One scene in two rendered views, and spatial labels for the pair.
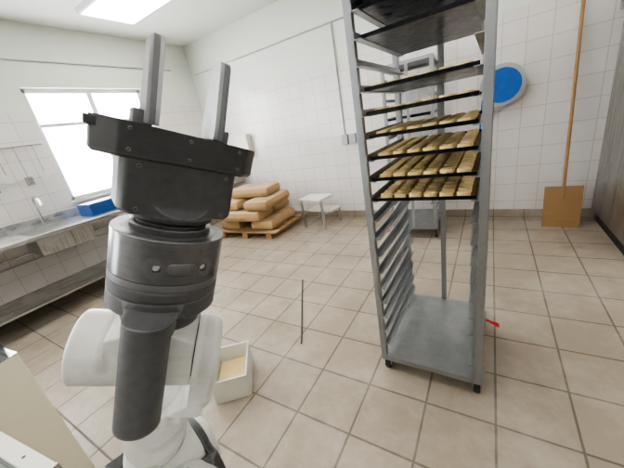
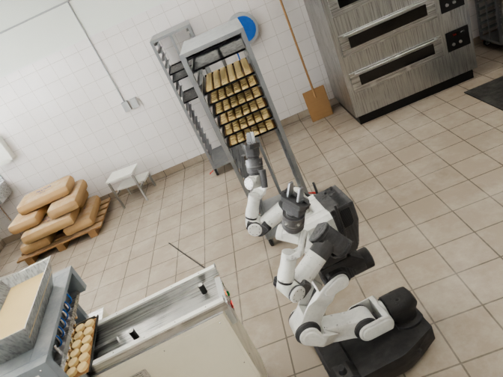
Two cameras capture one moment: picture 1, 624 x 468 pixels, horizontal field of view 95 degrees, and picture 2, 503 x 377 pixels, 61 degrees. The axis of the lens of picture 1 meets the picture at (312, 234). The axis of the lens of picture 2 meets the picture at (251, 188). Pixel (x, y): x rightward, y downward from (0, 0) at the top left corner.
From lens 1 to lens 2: 2.10 m
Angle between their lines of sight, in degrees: 27
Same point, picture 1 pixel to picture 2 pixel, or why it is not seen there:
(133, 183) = (254, 152)
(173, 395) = (257, 194)
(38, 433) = not seen: hidden behind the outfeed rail
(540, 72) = (263, 14)
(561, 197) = (314, 97)
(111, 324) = (253, 176)
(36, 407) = not seen: hidden behind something
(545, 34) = not seen: outside the picture
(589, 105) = (302, 30)
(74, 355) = (253, 181)
